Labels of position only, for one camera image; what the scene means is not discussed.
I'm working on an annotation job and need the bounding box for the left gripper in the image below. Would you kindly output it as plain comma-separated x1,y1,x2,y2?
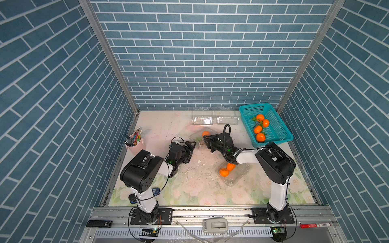
175,142,197,168

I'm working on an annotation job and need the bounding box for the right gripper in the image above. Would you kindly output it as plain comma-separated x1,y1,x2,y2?
203,136,227,157

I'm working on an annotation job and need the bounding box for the clear container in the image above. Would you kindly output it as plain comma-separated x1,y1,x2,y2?
215,162,250,187
213,107,240,126
191,109,214,126
189,128,215,149

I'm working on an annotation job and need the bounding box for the orange pair with leaves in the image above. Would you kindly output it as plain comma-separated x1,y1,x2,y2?
251,114,270,128

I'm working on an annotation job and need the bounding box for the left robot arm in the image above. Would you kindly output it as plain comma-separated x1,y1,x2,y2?
120,141,197,216

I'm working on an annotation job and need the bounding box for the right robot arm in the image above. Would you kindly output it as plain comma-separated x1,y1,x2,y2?
203,132,296,223

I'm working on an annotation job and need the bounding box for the pink pen cup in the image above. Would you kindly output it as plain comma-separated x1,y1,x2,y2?
124,127,146,155

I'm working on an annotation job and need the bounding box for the teal plastic basket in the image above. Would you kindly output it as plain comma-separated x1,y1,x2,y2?
239,103,294,147

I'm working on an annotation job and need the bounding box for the blue card on table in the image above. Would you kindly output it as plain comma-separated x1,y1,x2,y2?
152,187,161,196

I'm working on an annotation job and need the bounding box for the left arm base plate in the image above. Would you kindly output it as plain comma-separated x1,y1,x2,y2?
130,208,173,225

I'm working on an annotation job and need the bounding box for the grey box on rail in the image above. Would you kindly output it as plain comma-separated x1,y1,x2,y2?
202,217,229,233

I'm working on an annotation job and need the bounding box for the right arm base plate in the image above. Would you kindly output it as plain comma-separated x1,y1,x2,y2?
252,205,295,224

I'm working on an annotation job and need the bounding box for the black device on rail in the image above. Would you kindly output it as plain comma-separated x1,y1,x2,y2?
86,220,112,228

